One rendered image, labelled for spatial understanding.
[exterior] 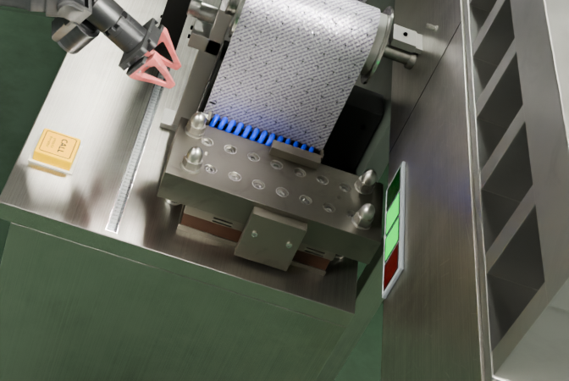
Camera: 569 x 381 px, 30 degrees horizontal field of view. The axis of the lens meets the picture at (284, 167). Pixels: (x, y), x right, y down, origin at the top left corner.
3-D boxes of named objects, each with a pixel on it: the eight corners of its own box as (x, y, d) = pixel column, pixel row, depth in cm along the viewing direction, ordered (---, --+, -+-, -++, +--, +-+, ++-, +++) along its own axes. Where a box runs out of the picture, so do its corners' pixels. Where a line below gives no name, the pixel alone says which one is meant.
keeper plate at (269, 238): (234, 247, 192) (254, 205, 185) (287, 263, 193) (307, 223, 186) (233, 256, 190) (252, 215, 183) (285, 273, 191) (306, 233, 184)
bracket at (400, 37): (390, 30, 193) (394, 21, 192) (419, 41, 194) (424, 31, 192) (389, 45, 189) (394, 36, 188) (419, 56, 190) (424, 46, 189)
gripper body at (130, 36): (124, 74, 188) (93, 46, 185) (137, 42, 195) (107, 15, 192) (149, 54, 184) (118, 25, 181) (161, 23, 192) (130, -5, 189)
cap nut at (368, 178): (355, 178, 198) (363, 161, 195) (372, 184, 199) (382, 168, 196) (353, 191, 195) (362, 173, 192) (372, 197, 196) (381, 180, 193)
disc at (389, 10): (361, 53, 202) (392, -9, 193) (364, 54, 203) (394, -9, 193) (358, 99, 191) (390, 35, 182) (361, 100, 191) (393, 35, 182)
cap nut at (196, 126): (186, 122, 194) (192, 103, 191) (205, 128, 194) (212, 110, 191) (182, 134, 191) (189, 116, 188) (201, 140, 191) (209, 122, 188)
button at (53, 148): (42, 136, 197) (45, 126, 196) (79, 148, 198) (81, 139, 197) (31, 160, 192) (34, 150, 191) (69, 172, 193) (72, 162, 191)
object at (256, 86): (202, 113, 199) (232, 35, 187) (320, 152, 202) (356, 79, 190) (202, 114, 198) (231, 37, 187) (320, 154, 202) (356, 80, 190)
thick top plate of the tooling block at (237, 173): (173, 140, 198) (181, 116, 194) (372, 206, 204) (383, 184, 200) (156, 196, 186) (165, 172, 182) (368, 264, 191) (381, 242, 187)
